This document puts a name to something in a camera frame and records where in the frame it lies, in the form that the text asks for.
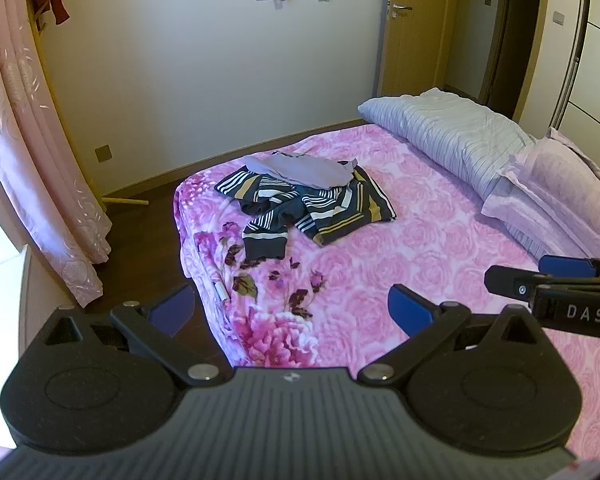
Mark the pink patterned curtain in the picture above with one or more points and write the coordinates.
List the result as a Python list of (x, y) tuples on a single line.
[(30, 160)]

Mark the grey striped duvet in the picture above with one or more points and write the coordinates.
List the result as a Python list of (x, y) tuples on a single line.
[(445, 130)]

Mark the wooden door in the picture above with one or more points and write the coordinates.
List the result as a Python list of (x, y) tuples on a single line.
[(420, 50)]

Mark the grey wall switch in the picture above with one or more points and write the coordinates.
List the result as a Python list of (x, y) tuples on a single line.
[(558, 18)]

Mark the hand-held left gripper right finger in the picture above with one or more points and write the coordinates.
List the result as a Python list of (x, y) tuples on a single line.
[(406, 306)]

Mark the pink floral blanket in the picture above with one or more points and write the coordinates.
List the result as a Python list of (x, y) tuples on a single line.
[(405, 250)]

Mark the dark striped sweater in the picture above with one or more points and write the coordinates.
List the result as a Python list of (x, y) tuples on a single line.
[(330, 215)]

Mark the light pink folded blanket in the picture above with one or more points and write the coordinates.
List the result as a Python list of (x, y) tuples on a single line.
[(555, 185)]

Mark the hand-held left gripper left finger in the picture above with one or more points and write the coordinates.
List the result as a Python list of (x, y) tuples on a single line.
[(172, 306)]

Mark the brass wall socket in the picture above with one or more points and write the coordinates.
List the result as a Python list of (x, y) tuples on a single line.
[(103, 153)]

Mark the small white tag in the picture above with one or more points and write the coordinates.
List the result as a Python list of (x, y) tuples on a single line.
[(221, 291)]

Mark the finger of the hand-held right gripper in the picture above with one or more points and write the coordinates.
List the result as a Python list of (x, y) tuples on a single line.
[(510, 281), (562, 265)]

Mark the lilac grey shirt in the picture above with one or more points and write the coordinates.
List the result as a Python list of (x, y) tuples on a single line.
[(300, 170)]

